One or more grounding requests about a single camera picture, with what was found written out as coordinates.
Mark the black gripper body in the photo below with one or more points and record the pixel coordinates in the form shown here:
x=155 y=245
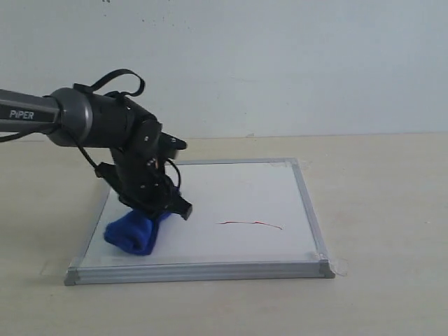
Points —
x=140 y=182

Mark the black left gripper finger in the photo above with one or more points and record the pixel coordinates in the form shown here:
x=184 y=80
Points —
x=176 y=205

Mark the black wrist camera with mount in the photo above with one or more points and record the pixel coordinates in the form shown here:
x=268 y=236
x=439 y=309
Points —
x=169 y=146

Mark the clear tape corner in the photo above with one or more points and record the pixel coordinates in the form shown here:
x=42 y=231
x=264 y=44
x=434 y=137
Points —
x=339 y=266
x=55 y=267

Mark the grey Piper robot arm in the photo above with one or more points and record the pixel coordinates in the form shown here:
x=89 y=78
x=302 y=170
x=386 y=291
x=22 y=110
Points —
x=73 y=118

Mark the blue cloth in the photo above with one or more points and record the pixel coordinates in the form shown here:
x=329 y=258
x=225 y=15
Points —
x=134 y=233

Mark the clear tape front right corner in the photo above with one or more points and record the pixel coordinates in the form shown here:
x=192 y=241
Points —
x=339 y=266

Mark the clear tape front left corner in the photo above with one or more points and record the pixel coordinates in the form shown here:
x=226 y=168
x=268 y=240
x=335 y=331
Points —
x=55 y=267

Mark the white board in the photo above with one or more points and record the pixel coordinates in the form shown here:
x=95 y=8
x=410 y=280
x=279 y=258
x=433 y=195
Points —
x=251 y=219

